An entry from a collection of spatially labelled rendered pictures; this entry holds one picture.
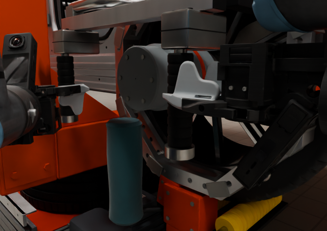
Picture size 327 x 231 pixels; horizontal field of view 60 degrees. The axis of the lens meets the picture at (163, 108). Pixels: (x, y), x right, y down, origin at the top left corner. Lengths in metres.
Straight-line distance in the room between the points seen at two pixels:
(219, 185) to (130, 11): 0.40
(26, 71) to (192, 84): 0.26
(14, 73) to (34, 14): 0.41
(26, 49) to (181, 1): 0.25
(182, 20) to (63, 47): 0.33
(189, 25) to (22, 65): 0.27
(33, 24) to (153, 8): 0.48
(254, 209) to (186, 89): 0.47
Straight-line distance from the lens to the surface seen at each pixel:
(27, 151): 0.89
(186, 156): 0.40
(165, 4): 0.44
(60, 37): 0.65
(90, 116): 0.98
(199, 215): 0.71
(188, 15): 0.37
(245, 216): 0.72
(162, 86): 0.52
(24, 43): 0.51
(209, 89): 0.33
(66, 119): 0.66
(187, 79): 0.35
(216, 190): 0.66
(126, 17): 0.51
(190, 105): 0.33
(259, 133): 0.69
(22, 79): 0.48
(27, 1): 0.88
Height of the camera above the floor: 0.88
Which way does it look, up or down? 10 degrees down
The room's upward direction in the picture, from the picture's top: straight up
